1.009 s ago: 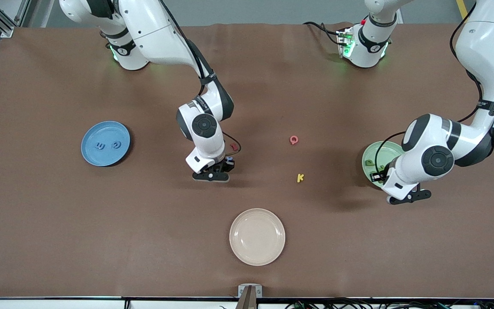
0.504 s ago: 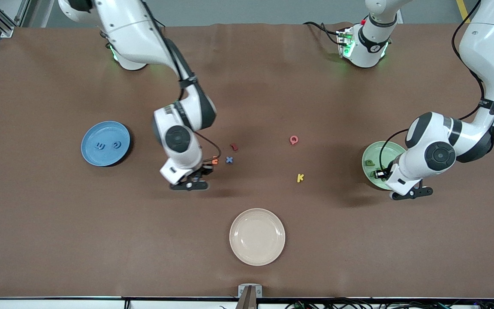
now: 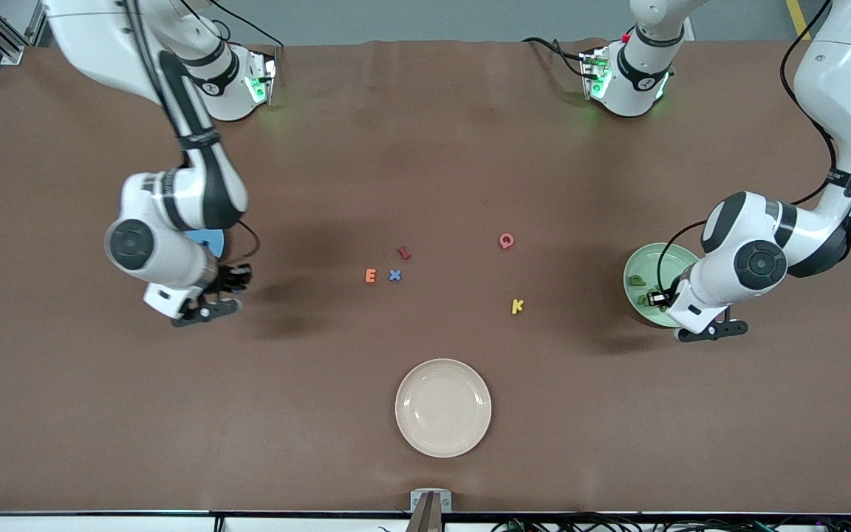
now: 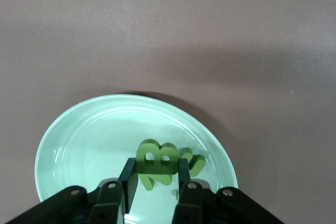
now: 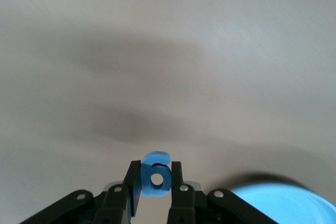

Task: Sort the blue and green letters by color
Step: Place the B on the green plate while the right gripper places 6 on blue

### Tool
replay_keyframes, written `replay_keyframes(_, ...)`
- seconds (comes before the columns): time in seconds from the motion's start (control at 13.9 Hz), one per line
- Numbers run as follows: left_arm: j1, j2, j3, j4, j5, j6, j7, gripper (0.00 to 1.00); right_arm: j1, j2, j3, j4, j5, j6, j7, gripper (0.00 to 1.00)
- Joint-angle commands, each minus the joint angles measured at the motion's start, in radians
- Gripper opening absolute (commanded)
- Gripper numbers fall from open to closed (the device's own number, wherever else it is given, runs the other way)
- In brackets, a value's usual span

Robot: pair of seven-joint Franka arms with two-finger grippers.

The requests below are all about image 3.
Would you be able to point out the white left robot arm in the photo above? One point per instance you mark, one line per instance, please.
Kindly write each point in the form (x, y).
(839, 89)

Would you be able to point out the green plate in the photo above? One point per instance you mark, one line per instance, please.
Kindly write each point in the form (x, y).
(647, 258)

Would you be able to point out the pink letter Q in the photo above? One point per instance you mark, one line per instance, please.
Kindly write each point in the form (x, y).
(506, 241)

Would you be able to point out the blue plate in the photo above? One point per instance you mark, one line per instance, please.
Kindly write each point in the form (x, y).
(207, 240)

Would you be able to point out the beige plate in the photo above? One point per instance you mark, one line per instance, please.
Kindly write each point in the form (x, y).
(443, 408)

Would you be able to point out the metal base connector bracket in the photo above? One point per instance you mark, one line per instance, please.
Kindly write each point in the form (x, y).
(594, 74)
(263, 74)

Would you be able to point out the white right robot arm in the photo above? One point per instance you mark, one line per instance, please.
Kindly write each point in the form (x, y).
(174, 199)

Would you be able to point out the yellow letter K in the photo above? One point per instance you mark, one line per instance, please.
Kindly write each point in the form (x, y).
(517, 306)

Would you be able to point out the brown table mat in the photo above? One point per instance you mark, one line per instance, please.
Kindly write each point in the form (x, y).
(425, 148)

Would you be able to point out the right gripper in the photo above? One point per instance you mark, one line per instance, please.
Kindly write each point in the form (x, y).
(231, 278)

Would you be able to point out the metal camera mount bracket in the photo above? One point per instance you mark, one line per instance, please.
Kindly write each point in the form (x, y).
(431, 510)

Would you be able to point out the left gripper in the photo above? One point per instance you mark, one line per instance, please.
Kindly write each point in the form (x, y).
(663, 297)

